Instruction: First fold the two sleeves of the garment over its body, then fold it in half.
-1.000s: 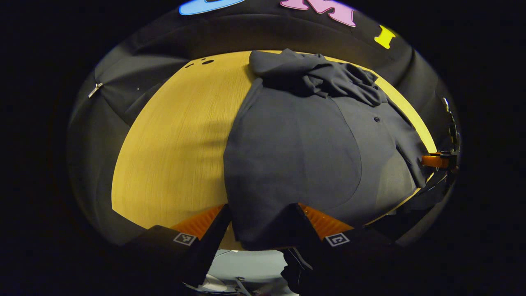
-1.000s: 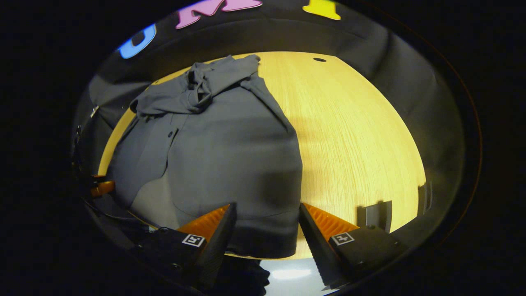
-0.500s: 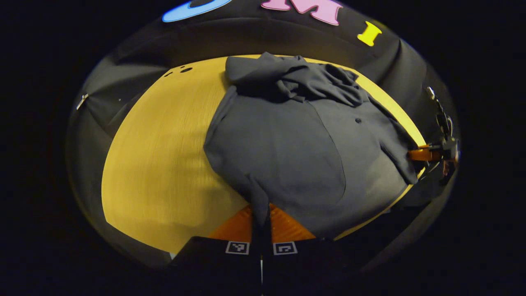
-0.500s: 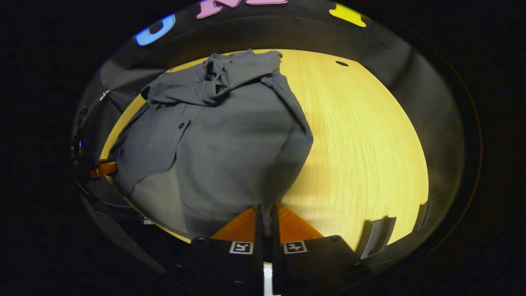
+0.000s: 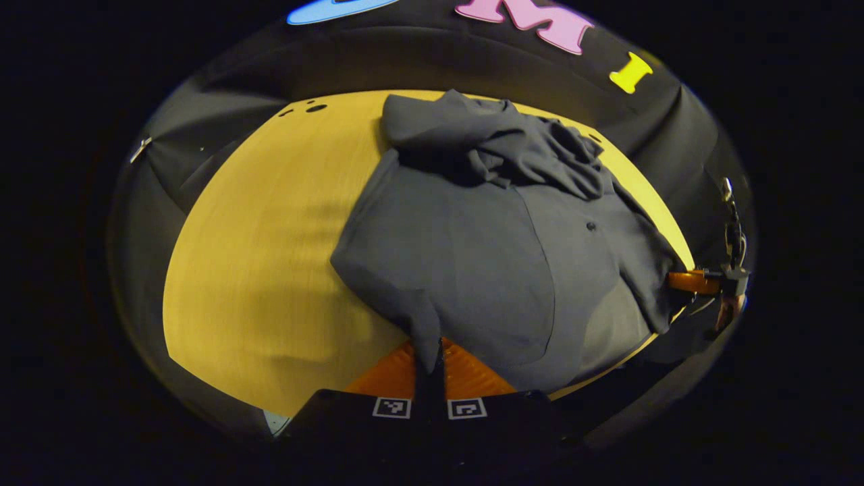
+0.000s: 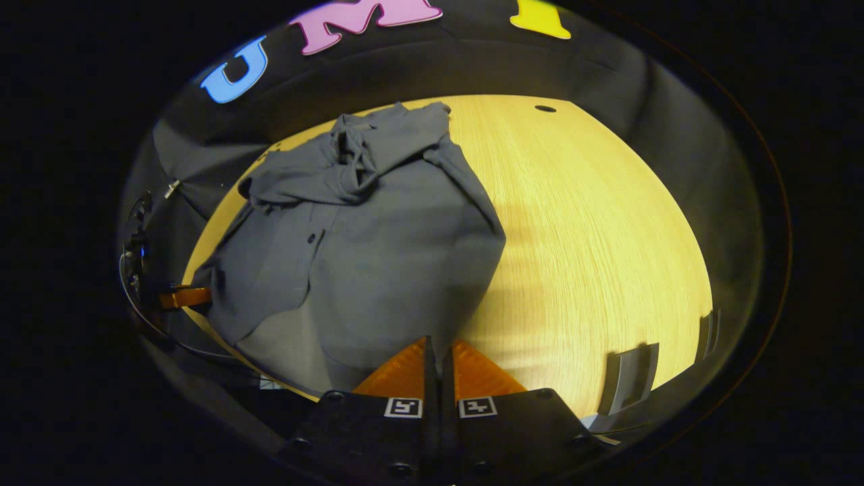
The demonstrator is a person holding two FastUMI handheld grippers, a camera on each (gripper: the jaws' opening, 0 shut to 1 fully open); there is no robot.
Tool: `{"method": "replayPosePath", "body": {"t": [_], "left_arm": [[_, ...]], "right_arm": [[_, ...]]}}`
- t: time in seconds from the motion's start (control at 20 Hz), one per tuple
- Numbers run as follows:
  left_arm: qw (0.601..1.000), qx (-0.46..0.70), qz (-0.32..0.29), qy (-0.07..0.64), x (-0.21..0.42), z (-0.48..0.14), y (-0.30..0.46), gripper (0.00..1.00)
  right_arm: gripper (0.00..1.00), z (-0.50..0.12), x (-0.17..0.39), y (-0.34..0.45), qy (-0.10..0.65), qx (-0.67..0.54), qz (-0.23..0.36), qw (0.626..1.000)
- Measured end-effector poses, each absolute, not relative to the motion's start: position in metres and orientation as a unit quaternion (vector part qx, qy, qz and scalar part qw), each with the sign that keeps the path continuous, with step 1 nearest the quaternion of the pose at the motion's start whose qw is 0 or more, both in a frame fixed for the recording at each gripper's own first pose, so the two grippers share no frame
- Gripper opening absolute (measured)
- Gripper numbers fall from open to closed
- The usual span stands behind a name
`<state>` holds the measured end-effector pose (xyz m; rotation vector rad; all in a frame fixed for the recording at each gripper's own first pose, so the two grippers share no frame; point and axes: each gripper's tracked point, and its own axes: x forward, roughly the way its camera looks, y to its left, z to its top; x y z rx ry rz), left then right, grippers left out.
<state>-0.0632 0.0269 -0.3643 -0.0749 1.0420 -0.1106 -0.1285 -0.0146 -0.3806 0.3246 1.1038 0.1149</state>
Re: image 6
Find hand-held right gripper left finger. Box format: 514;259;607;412
280;336;437;486

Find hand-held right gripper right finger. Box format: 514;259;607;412
441;340;605;486

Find grey button shirt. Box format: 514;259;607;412
191;101;507;399

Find black backdrop cloth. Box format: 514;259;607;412
121;0;763;419

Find black cable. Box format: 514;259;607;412
119;253;245;362

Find grey table edge bracket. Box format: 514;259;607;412
695;308;722;366
599;342;660;416

